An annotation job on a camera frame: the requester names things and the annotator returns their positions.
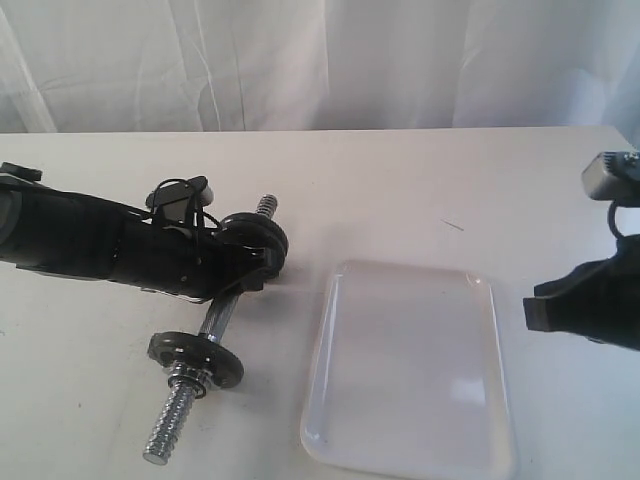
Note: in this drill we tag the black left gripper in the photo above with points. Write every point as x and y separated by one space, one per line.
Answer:
196 265

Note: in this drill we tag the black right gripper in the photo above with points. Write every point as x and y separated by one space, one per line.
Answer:
567 304

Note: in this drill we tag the black weight plate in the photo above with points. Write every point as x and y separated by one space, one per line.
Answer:
244 228
274 237
169 347

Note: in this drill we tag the chrome threaded dumbbell bar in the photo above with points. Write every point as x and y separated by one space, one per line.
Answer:
188 384

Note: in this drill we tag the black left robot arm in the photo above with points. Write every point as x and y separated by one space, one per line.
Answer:
69 234

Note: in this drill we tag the white rectangular plastic tray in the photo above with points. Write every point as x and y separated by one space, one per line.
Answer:
406 378

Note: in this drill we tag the white backdrop curtain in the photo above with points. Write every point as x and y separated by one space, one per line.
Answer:
113 66

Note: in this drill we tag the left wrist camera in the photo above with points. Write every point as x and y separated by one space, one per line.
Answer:
179 200

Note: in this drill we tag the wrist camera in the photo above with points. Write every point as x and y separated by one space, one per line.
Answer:
179 200
612 175

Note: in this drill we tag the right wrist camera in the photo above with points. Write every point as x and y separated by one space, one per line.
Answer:
612 175

